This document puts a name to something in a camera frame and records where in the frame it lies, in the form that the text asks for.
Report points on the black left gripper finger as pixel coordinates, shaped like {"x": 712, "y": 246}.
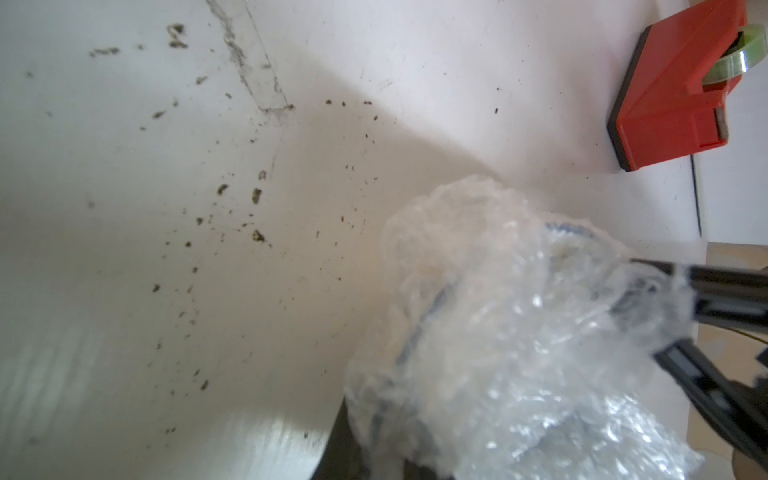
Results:
{"x": 342, "y": 458}

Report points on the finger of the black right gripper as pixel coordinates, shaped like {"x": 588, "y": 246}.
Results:
{"x": 737, "y": 413}
{"x": 724, "y": 297}

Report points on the clear bubble wrap sheet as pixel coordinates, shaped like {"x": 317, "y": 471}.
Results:
{"x": 605, "y": 433}

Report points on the red tape dispenser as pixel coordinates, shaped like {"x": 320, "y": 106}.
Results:
{"x": 663, "y": 109}

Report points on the green clear tape roll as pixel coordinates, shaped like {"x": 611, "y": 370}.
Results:
{"x": 746, "y": 51}

